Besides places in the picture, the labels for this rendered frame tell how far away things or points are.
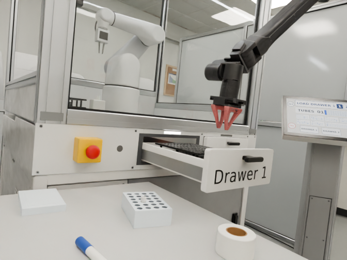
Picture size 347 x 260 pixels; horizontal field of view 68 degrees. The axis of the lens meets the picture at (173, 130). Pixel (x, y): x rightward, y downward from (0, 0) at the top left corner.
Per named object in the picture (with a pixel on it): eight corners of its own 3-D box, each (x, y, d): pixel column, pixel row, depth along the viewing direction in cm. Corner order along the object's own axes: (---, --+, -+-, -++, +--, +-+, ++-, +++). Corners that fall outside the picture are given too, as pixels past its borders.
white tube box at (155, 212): (171, 225, 56) (172, 208, 56) (133, 228, 53) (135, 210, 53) (153, 205, 67) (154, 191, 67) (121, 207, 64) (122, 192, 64)
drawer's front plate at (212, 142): (246, 160, 126) (248, 138, 125) (204, 162, 108) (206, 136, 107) (242, 160, 127) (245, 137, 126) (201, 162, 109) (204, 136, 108)
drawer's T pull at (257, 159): (263, 162, 71) (264, 157, 71) (247, 162, 66) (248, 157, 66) (252, 159, 74) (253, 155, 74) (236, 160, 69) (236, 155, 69)
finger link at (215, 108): (220, 127, 87) (225, 100, 86) (237, 131, 81) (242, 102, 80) (206, 126, 82) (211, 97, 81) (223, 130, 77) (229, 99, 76)
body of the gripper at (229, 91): (221, 103, 87) (225, 81, 86) (246, 107, 79) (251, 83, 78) (208, 100, 83) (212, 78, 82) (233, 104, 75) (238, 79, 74)
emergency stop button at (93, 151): (100, 159, 73) (101, 145, 73) (86, 159, 71) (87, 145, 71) (96, 157, 76) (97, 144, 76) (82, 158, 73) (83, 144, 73)
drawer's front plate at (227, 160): (269, 183, 81) (273, 149, 80) (205, 193, 63) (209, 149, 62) (265, 182, 82) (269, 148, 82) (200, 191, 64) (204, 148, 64)
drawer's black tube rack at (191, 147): (234, 172, 85) (236, 152, 85) (195, 175, 74) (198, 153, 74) (190, 159, 102) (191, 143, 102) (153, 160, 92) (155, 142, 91)
